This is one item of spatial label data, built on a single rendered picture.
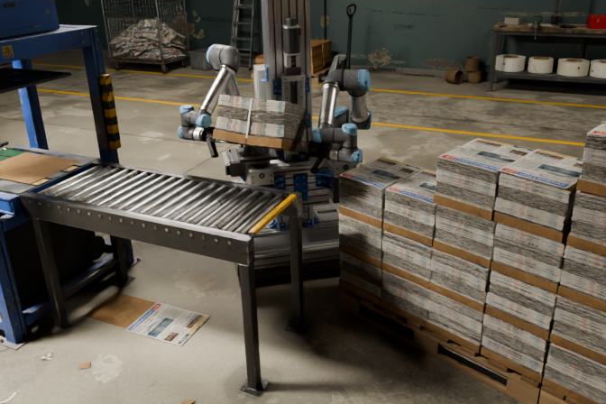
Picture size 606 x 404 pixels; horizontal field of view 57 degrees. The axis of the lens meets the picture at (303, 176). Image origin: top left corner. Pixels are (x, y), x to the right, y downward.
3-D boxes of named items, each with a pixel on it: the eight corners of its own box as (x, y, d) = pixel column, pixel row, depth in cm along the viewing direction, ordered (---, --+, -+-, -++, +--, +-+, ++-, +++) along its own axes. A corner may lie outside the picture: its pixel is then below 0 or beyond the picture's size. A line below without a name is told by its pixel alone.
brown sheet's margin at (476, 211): (472, 179, 282) (473, 170, 280) (529, 194, 263) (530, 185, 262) (432, 202, 257) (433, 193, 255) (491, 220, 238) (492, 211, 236)
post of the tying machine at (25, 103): (68, 244, 402) (24, 22, 345) (59, 251, 395) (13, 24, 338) (59, 243, 406) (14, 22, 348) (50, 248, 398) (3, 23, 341)
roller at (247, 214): (270, 201, 285) (277, 197, 282) (221, 243, 245) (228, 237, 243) (264, 194, 285) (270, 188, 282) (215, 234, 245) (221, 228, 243)
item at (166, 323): (210, 316, 319) (210, 316, 318) (180, 347, 295) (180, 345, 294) (158, 303, 333) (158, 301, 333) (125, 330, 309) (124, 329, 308)
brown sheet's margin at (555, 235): (532, 194, 262) (534, 186, 261) (597, 212, 243) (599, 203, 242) (492, 221, 238) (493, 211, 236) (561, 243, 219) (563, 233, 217)
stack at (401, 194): (377, 280, 350) (381, 155, 319) (569, 367, 274) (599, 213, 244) (337, 307, 325) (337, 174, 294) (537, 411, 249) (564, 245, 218)
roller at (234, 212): (259, 199, 288) (265, 196, 285) (208, 240, 248) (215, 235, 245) (253, 191, 287) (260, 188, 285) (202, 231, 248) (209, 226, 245)
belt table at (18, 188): (104, 172, 340) (102, 157, 336) (13, 215, 285) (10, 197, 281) (22, 159, 367) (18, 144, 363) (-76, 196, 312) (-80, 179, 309)
